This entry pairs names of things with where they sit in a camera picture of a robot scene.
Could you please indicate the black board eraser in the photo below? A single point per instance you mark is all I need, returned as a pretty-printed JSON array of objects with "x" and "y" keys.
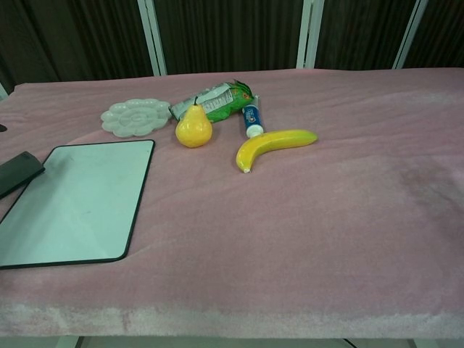
[{"x": 18, "y": 172}]

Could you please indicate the black framed whiteboard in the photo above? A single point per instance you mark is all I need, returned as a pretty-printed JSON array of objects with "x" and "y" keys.
[{"x": 79, "y": 206}]

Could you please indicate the yellow banana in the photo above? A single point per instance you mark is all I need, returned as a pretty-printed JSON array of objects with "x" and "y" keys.
[{"x": 268, "y": 143}]

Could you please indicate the yellow pear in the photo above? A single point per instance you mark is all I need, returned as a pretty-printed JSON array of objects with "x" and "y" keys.
[{"x": 194, "y": 130}]

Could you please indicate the blue white toothpaste tube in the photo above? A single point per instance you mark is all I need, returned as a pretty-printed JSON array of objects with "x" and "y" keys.
[{"x": 252, "y": 119}]

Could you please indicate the green snack bag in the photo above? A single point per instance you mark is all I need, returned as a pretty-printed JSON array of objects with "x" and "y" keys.
[{"x": 224, "y": 103}]

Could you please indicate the pink table cloth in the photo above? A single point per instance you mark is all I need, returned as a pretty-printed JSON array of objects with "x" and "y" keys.
[{"x": 290, "y": 224}]

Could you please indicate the white flower paint palette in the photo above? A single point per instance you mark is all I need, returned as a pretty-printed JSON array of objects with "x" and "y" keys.
[{"x": 134, "y": 116}]

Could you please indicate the white partition frame post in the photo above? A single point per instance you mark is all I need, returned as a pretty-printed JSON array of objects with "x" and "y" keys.
[
  {"x": 3, "y": 90},
  {"x": 153, "y": 36},
  {"x": 411, "y": 32},
  {"x": 310, "y": 32}
]

